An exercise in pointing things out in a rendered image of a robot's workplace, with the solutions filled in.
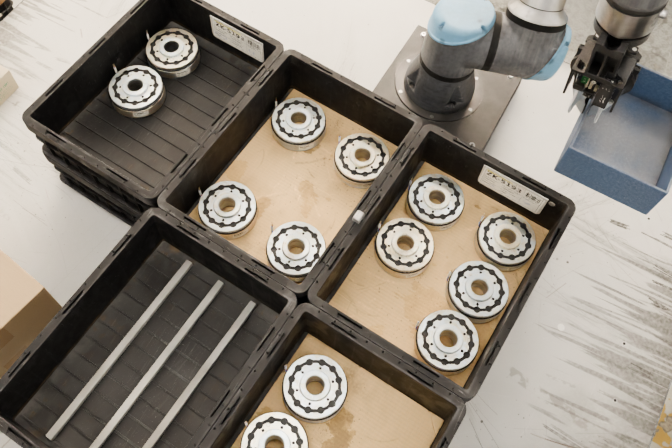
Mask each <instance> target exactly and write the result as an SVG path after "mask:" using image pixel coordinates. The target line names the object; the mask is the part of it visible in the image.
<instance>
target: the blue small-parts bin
mask: <svg viewBox="0 0 672 448"><path fill-rule="evenodd" d="M636 65H638V66H641V67H642V68H641V70H640V72H639V74H638V78H637V80H636V83H635V85H634V87H633V88H632V90H631V91H630V92H628V93H625V94H623V95H621V96H619V98H618V100H617V102H616V104H615V106H614V108H613V110H612V112H611V113H610V112H609V111H610V109H611V107H612V105H613V104H612V105H611V106H609V107H608V108H607V109H605V110H603V111H602V112H601V114H600V116H599V118H598V120H597V122H596V123H593V122H594V119H595V117H596V114H595V115H592V116H587V113H588V111H589V109H590V107H591V105H592V103H593V100H594V98H595V96H594V97H593V99H590V98H589V101H588V103H587V106H586V108H585V110H584V112H583V113H580V115H579V117H578V119H577V121H576V123H575V125H574V128H573V130H572V132H571V134H570V136H569V138H568V140H567V142H566V144H565V147H564V149H563V151H562V153H561V155H560V157H559V159H558V161H557V163H556V166H555V168H554V171H555V172H557V173H559V174H561V175H564V176H566V177H568V178H570V179H572V180H574V181H576V182H578V183H580V184H582V185H584V186H586V187H588V188H591V189H593V190H595V191H597V192H599V193H601V194H603V195H605V196H607V197H609V198H611V199H613V200H615V201H618V202H620V203H622V204H624V205H626V206H628V207H630V208H632V209H634V210H636V211H638V212H640V213H642V214H645V215H647V214H648V213H649V212H650V211H651V210H652V209H653V208H654V207H655V206H656V205H657V204H658V203H659V202H660V201H661V200H662V199H663V198H664V197H665V196H666V195H667V194H668V193H669V190H670V188H671V185H672V78H670V77H668V76H665V75H663V74H661V73H659V72H656V71H654V70H652V69H650V68H647V67H645V66H643V65H641V64H638V63H637V64H636Z"/></svg>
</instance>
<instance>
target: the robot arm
mask: <svg viewBox="0 0 672 448"><path fill-rule="evenodd" d="M566 1H567V0H511V1H510V2H509V3H508V6H507V9H506V12H500V11H495V9H494V7H493V5H492V3H491V2H490V1H489V0H487V1H486V0H440V1H439V2H438V3H437V5H436V6H435V8H434V10H433V13H432V15H431V16H430V18H429V21H428V24H427V31H426V35H425V38H424V41H423V45H422V48H421V52H420V53H419V54H418V55H417V56H416V57H415V58H414V60H413V61H412V62H411V63H410V64H409V66H408V68H407V70H406V74H405V77H404V87H405V90H406V92H407V94H408V96H409V97H410V99H411V100H412V101H413V102H414V103H415V104H417V105H418V106H419V107H421V108H423V109H425V110H427V111H430V112H433V113H439V114H449V113H454V112H457V111H460V110H461V109H463V108H464V107H466V106H467V105H468V104H469V103H470V101H471V99H472V96H473V94H474V91H475V72H474V69H478V70H484V71H489V72H494V73H499V74H504V75H509V76H514V77H519V78H522V79H524V80H537V81H546V80H548V79H549V78H551V77H553V76H554V75H555V73H556V72H557V71H558V70H559V68H560V66H561V65H562V63H563V61H564V59H565V57H566V55H567V52H568V49H569V48H568V46H569V44H570V42H571V37H572V30H571V27H570V26H569V25H567V22H568V16H567V14H566V12H565V11H564V6H565V3H566ZM668 1H669V0H599V2H598V5H597V7H596V12H595V14H596V16H595V18H594V22H593V26H594V30H595V32H596V33H595V35H589V36H588V37H587V39H586V40H585V42H586V43H585V45H584V44H580V45H579V47H578V49H577V52H576V54H575V56H574V57H573V59H572V61H571V64H570V68H571V71H570V74H569V77H568V79H567V82H566V85H565V87H564V90H563V93H564V94H565V92H566V90H567V88H568V86H569V85H570V83H571V80H572V78H573V75H574V81H573V85H572V89H573V98H572V101H571V103H570V105H569V107H568V113H569V112H570V111H571V110H572V109H573V107H574V106H575V105H576V106H577V108H578V110H579V112H580V113H583V112H584V110H585V108H586V106H587V103H588V101H589V98H590V99H593V97H594V96H595V98H594V100H593V103H592V105H591V107H590V109H589V111H588V113H587V116H592V115H595V114H596V117H595V119H594V122H593V123H596V122H597V120H598V118H599V116H600V114H601V112H602V111H603V110H605V109H607V108H608V107H609V106H611V105H612V104H613V105H612V107H611V109H610V111H609V112H610V113H611V112H612V110H613V108H614V106H615V104H616V102H617V100H618V98H619V96H621V95H623V94H625V93H628V92H630V91H631V90H632V88H633V87H634V85H635V83H636V80H637V78H638V74H639V72H640V70H641V68H642V67H641V66H638V65H636V64H637V63H639V62H640V60H641V58H642V55H641V54H640V53H639V51H638V49H639V47H637V46H640V45H642V44H643V43H645V42H646V41H647V39H648V38H649V36H650V34H651V32H652V31H653V30H654V28H655V26H656V24H657V22H658V20H659V18H662V19H665V18H666V17H667V15H668V12H667V11H665V10H664V8H665V6H666V5H667V2H668Z"/></svg>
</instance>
